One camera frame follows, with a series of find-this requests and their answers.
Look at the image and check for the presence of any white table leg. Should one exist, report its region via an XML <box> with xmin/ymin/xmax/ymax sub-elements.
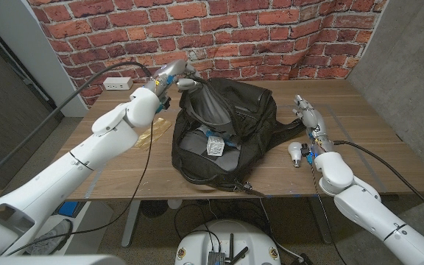
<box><xmin>121</xmin><ymin>199</ymin><xmax>142</xmax><ymax>248</ymax></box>

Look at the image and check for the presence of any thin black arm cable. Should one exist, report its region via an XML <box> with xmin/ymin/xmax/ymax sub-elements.
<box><xmin>4</xmin><ymin>106</ymin><xmax>155</xmax><ymax>257</ymax></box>
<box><xmin>307</xmin><ymin>158</ymin><xmax>347</xmax><ymax>265</ymax></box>

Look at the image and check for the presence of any black backpack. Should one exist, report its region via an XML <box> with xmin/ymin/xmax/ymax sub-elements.
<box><xmin>170</xmin><ymin>75</ymin><xmax>307</xmax><ymax>198</ymax></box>

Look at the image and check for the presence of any white robot torso base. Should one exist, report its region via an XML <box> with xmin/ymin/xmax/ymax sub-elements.
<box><xmin>174</xmin><ymin>219</ymin><xmax>282</xmax><ymax>265</ymax></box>

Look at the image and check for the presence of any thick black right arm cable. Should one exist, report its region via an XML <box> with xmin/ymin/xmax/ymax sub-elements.
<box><xmin>332</xmin><ymin>139</ymin><xmax>424</xmax><ymax>225</ymax></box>

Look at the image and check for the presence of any small silver package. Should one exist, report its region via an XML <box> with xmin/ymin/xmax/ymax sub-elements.
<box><xmin>206</xmin><ymin>135</ymin><xmax>226</xmax><ymax>158</ymax></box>

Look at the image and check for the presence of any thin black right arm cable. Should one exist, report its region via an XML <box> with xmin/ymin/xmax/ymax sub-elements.
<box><xmin>307</xmin><ymin>158</ymin><xmax>347</xmax><ymax>265</ymax></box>

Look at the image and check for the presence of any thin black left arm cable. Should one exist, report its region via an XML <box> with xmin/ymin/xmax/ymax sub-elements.
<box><xmin>4</xmin><ymin>106</ymin><xmax>155</xmax><ymax>257</ymax></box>

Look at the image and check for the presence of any grey table leg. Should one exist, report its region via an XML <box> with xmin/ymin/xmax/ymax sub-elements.
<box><xmin>309</xmin><ymin>197</ymin><xmax>333</xmax><ymax>245</ymax></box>

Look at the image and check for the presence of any black tilted antenna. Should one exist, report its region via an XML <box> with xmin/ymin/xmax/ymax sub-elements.
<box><xmin>230</xmin><ymin>246</ymin><xmax>250</xmax><ymax>265</ymax></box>

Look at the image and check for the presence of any white power strip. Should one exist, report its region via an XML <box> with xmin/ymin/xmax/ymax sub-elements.
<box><xmin>102</xmin><ymin>77</ymin><xmax>134</xmax><ymax>91</ymax></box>

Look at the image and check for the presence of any grey sneaker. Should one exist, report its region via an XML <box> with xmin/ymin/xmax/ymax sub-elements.
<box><xmin>26</xmin><ymin>219</ymin><xmax>74</xmax><ymax>255</ymax></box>

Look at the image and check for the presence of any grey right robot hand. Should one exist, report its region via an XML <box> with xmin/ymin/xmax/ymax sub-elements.
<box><xmin>293</xmin><ymin>93</ymin><xmax>335</xmax><ymax>155</ymax></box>

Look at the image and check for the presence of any dark grey door panel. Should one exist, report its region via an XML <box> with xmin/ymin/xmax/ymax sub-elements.
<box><xmin>0</xmin><ymin>18</ymin><xmax>64</xmax><ymax>191</ymax></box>

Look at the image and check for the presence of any white light bulb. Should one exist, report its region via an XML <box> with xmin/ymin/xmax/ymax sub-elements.
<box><xmin>287</xmin><ymin>141</ymin><xmax>304</xmax><ymax>169</ymax></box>

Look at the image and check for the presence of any blue foot pad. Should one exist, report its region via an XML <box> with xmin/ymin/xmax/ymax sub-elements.
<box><xmin>57</xmin><ymin>201</ymin><xmax>84</xmax><ymax>218</ymax></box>

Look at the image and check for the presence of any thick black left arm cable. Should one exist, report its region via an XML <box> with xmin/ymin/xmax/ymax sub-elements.
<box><xmin>0</xmin><ymin>60</ymin><xmax>153</xmax><ymax>191</ymax></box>

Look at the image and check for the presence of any black round floor object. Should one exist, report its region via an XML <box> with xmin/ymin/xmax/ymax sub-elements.
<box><xmin>140</xmin><ymin>200</ymin><xmax>169</xmax><ymax>219</ymax></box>

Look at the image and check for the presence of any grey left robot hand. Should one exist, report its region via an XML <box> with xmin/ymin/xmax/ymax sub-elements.
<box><xmin>142</xmin><ymin>58</ymin><xmax>203</xmax><ymax>98</ymax></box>

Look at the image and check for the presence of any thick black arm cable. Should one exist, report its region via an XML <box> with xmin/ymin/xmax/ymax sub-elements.
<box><xmin>0</xmin><ymin>60</ymin><xmax>153</xmax><ymax>191</ymax></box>
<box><xmin>332</xmin><ymin>139</ymin><xmax>424</xmax><ymax>225</ymax></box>

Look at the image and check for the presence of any blue and white plastic bag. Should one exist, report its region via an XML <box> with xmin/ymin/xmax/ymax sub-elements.
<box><xmin>199</xmin><ymin>124</ymin><xmax>242</xmax><ymax>148</ymax></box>

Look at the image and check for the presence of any red brick print backdrop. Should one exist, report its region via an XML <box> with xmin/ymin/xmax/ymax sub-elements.
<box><xmin>27</xmin><ymin>0</ymin><xmax>388</xmax><ymax>107</ymax></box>

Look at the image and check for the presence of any small grey computer box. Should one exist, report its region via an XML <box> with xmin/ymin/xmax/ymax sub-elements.
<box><xmin>207</xmin><ymin>251</ymin><xmax>226</xmax><ymax>265</ymax></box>

